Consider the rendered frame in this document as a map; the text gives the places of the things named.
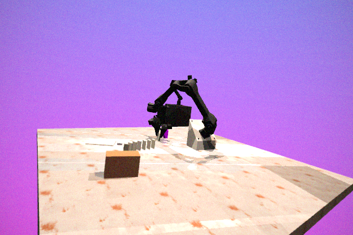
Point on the orange rectangular block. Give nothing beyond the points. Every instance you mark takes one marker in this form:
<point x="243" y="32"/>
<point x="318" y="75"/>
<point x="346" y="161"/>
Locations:
<point x="121" y="164"/>

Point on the magenta rectangular block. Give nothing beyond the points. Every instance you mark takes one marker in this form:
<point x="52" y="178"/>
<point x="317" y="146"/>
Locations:
<point x="166" y="134"/>

